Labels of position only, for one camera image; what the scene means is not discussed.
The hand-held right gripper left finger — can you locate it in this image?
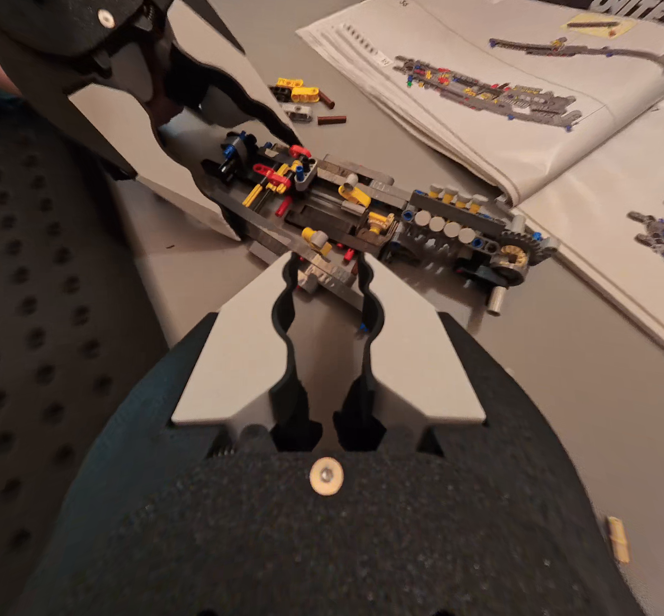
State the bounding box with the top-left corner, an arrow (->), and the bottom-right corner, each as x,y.
171,251 -> 323,452

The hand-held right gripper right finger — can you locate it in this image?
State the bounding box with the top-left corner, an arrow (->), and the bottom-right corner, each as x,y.
333,252 -> 487,452

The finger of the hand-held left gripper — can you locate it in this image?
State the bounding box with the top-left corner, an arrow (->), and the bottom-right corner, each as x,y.
68,82 -> 243,242
165,0 -> 306,149

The multicoloured lego chassis assembly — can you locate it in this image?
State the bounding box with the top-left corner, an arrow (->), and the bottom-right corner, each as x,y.
202,129 -> 558,316

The lego instruction booklet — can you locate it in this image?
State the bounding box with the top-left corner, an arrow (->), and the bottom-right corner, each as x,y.
296,0 -> 664,347

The tan lego pin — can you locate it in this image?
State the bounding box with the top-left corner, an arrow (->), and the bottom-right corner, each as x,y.
606,516 -> 631,565

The black perforated panel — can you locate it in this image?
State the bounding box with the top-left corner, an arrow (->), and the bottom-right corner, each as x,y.
0,95 -> 172,616

